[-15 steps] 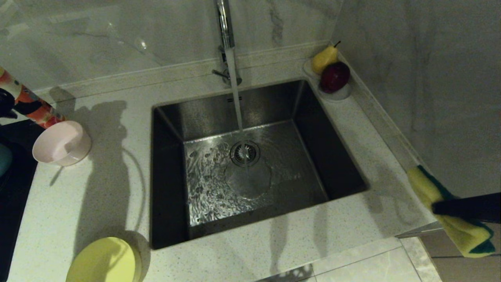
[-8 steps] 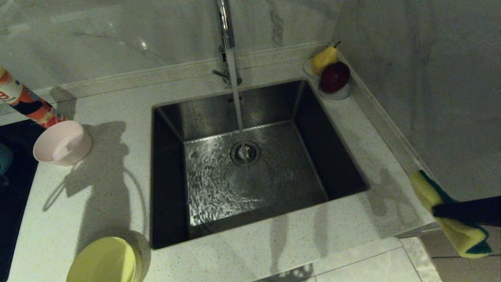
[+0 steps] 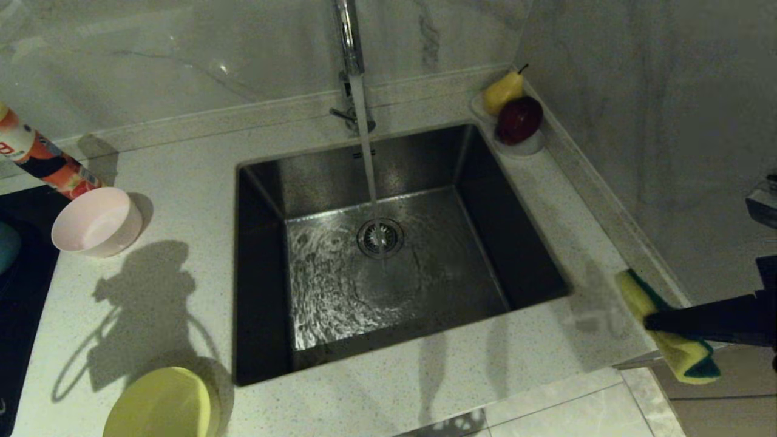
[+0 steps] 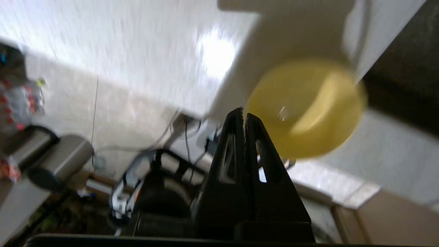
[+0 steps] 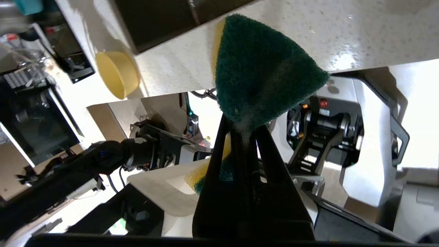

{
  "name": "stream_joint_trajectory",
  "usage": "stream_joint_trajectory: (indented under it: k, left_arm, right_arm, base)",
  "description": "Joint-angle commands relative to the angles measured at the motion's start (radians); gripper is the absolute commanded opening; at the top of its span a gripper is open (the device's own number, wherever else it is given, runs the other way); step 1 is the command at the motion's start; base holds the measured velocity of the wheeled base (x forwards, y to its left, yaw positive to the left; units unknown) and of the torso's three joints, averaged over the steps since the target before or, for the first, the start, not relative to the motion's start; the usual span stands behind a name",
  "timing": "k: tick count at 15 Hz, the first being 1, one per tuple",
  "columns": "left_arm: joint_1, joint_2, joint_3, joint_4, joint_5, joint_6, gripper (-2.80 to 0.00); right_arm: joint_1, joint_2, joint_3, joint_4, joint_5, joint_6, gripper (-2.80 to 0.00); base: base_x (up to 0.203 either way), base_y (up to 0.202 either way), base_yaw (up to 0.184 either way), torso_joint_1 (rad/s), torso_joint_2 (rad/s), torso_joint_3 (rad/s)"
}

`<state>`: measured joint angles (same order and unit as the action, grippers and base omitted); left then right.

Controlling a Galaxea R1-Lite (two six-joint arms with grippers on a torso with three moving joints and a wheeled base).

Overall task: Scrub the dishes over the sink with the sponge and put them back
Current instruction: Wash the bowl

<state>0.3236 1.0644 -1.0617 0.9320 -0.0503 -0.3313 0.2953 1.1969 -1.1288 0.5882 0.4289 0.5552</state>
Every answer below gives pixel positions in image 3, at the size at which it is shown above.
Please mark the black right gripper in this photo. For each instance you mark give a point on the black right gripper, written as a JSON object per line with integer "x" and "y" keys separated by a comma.
{"x": 768, "y": 303}

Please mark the green and yellow sponge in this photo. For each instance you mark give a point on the green and yellow sponge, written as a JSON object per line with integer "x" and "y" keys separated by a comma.
{"x": 686, "y": 361}

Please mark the yellow plastic bowl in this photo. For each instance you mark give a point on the yellow plastic bowl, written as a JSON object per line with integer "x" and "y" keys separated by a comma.
{"x": 161, "y": 406}

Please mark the pink plastic bowl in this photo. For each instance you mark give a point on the pink plastic bowl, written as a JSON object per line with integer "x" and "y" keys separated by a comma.
{"x": 97, "y": 221}

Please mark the orange detergent bottle yellow cap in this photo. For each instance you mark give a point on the orange detergent bottle yellow cap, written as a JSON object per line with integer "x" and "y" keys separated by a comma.
{"x": 36, "y": 158}

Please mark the blue plastic bowl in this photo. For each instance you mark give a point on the blue plastic bowl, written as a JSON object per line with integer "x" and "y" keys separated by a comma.
{"x": 7, "y": 249}

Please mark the stainless steel sink basin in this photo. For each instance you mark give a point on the stainless steel sink basin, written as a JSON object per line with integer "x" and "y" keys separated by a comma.
{"x": 455, "y": 285}

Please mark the chrome sink faucet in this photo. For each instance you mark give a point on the chrome sink faucet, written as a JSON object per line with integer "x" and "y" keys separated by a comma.
{"x": 349, "y": 36}

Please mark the beige wooden cabinet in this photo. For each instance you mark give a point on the beige wooden cabinet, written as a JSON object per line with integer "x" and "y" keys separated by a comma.
{"x": 698, "y": 419}

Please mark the small white dish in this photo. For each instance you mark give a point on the small white dish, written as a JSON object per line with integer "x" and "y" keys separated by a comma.
{"x": 528, "y": 147}

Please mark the dark red apple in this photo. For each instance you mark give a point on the dark red apple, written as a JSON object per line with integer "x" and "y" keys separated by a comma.
{"x": 519, "y": 120}

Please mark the yellow pear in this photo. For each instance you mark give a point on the yellow pear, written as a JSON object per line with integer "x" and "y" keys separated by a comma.
{"x": 502, "y": 94}

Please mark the round metal drain strainer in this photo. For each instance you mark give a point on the round metal drain strainer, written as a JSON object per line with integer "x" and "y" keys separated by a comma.
{"x": 380, "y": 238}

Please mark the black induction cooktop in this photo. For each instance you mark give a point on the black induction cooktop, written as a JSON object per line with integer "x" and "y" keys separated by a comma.
{"x": 18, "y": 340}

